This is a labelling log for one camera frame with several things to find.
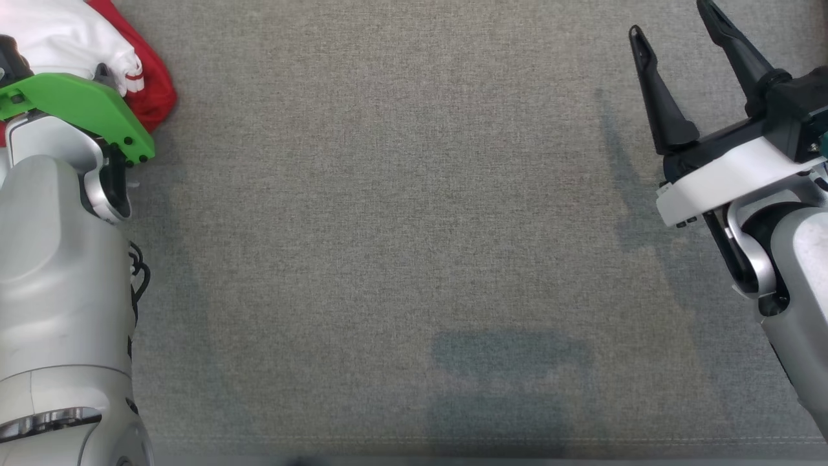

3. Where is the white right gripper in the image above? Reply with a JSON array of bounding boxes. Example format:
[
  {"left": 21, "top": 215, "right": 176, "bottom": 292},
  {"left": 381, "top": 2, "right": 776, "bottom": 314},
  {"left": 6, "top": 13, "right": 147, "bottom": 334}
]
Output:
[{"left": 628, "top": 0, "right": 828, "bottom": 228}]

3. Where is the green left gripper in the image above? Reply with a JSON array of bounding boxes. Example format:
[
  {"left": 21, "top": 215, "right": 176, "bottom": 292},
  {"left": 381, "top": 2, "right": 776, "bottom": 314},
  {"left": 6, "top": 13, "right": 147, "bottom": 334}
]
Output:
[{"left": 0, "top": 72, "right": 157, "bottom": 166}]

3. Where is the grey fabric sofa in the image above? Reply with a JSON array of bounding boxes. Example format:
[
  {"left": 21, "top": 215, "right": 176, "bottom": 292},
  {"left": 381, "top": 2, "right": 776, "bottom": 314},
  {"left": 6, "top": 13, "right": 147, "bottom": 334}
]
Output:
[{"left": 0, "top": 0, "right": 828, "bottom": 460}]

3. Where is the thin black cable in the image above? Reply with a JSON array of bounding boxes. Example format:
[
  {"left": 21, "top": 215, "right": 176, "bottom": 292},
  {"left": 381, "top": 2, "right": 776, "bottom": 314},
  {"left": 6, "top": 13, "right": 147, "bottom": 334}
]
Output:
[{"left": 127, "top": 239, "right": 152, "bottom": 360}]

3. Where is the red jersey with white sleeves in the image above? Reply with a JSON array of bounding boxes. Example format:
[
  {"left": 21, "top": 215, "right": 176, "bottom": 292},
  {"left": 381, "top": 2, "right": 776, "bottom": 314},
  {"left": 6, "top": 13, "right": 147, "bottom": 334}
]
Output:
[{"left": 0, "top": 0, "right": 178, "bottom": 148}]

